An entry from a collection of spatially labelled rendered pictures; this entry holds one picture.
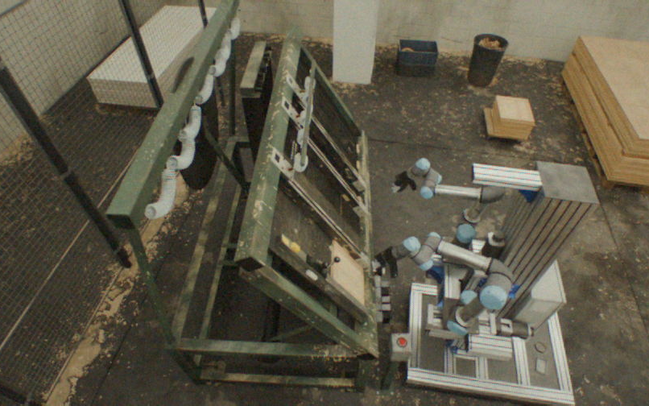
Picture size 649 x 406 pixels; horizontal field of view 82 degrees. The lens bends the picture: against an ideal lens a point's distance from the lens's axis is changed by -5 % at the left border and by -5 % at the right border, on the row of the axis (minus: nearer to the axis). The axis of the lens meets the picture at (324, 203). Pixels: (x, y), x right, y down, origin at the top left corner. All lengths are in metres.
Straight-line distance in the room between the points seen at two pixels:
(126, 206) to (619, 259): 4.56
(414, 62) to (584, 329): 4.33
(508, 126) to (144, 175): 4.59
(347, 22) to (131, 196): 4.71
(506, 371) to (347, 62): 4.59
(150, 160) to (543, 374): 3.18
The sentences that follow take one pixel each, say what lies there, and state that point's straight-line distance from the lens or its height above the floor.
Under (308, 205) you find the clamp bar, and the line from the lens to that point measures 2.32.
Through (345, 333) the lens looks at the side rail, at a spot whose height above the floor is 1.17.
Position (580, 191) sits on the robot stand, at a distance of 2.12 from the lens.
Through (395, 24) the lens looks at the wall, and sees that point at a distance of 7.41.
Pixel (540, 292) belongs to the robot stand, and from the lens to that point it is 2.70.
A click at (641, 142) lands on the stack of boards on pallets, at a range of 5.29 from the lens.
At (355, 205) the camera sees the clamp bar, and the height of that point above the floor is 1.03.
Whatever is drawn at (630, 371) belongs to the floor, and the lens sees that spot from 4.33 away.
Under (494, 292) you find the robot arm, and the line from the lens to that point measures 2.03.
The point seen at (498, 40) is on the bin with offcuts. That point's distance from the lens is 6.85.
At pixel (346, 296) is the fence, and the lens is 2.46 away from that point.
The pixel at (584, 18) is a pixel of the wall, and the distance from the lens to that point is 7.85.
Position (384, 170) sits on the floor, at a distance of 4.84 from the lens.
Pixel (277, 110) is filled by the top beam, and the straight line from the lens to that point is 2.39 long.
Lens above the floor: 3.32
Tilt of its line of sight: 49 degrees down
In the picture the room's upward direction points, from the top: straight up
